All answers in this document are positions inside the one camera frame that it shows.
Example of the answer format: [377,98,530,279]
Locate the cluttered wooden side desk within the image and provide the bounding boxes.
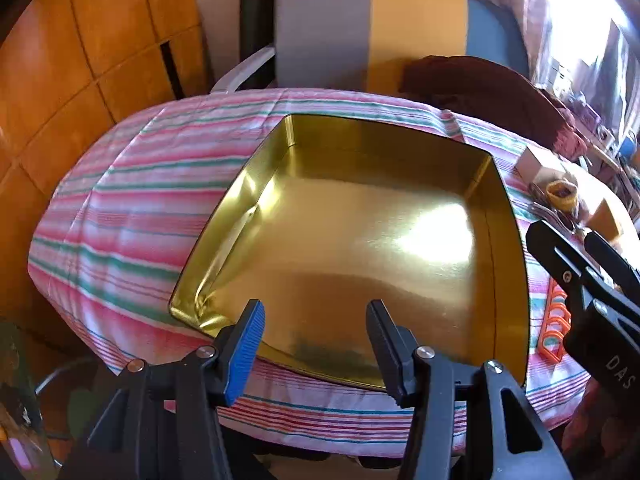
[550,75,640,196]

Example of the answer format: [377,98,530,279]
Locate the yellow sponge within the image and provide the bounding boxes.
[587,199,626,241]

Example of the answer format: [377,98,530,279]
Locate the dark red quilted jacket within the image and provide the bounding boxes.
[402,55,588,156]

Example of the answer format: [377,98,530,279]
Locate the grey yellow blue chair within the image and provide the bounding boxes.
[210,0,531,96]

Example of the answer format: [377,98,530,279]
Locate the grey cable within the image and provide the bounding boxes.
[32,357,101,441]

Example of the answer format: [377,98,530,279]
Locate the person's pink clothing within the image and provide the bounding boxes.
[560,380,640,466]

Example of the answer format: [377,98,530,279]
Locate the gold tin box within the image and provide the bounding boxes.
[167,114,531,393]

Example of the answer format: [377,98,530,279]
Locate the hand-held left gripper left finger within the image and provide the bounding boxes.
[60,299,266,480]

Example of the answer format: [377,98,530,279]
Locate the beige cardboard box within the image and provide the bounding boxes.
[515,147,566,183]

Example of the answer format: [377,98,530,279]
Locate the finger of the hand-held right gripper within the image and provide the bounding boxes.
[584,231,640,302]
[525,219,609,322]

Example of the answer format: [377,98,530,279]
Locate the wooden cabinet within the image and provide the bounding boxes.
[0,0,213,346]

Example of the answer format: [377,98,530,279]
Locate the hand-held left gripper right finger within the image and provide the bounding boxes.
[365,299,573,480]

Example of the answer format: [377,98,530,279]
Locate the striped tablecloth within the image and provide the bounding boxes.
[27,87,640,458]

